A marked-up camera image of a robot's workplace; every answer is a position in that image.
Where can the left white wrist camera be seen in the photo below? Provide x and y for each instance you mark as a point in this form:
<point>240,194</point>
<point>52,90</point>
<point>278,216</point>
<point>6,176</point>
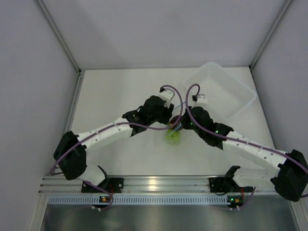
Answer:
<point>166,94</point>

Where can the white slotted cable duct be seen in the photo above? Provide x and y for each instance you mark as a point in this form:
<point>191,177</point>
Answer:
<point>143,200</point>

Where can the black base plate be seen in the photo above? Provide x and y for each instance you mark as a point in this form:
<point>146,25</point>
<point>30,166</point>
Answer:
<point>106,185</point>
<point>223,185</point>

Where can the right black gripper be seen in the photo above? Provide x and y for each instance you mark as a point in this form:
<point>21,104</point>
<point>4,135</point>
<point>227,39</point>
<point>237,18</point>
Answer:
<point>185,123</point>

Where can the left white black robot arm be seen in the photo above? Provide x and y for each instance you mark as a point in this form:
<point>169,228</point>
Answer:
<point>73,149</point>

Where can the aluminium frame post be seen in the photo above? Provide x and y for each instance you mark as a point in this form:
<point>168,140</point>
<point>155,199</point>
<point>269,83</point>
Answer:
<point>56,31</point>
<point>286,5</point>

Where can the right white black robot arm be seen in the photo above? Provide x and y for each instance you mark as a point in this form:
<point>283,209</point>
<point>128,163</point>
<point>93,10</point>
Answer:
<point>286,173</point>

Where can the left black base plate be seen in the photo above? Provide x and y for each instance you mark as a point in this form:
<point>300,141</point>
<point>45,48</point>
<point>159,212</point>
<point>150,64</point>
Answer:
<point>106,185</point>

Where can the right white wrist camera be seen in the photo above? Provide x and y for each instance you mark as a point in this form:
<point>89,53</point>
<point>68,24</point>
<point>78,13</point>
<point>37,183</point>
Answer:
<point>199,100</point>

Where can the left aluminium frame post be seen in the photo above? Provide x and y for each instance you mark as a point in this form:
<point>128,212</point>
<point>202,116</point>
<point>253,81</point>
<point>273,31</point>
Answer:
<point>56,31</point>

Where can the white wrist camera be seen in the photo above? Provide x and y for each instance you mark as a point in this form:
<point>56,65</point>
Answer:
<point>166,94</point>
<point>199,100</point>

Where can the right aluminium frame post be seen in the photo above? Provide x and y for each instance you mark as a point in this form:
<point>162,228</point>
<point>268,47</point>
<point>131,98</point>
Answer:
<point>286,5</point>

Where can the green fake food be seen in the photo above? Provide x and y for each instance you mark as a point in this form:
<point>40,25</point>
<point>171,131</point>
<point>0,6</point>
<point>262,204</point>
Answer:
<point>172,136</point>

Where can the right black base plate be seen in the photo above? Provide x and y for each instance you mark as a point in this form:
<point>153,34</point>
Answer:
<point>223,185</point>

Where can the red fake apple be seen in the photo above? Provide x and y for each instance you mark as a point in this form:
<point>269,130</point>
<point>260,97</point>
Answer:
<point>175,122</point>

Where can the aluminium mounting rail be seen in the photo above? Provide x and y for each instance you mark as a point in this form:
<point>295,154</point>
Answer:
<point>133,185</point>

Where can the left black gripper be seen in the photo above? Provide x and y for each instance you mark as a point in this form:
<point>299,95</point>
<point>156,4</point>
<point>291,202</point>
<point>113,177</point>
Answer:
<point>167,115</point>

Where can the clear zip top bag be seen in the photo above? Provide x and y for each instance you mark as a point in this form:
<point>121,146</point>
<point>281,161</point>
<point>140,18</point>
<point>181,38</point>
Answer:
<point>176,111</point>

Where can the clear plastic bin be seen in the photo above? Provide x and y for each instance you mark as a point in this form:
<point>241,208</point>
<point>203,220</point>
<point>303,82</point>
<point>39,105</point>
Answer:
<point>227,97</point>

